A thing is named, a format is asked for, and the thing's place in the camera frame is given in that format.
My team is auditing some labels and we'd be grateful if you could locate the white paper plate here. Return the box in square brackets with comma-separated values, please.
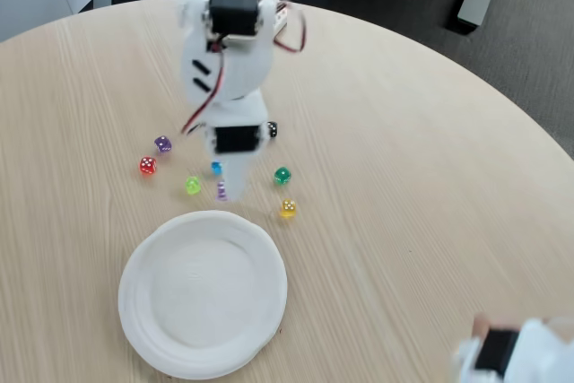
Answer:
[117, 209, 289, 380]

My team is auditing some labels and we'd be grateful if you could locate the red black servo cable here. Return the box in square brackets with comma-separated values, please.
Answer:
[181, 39, 230, 135]
[273, 0, 309, 55]

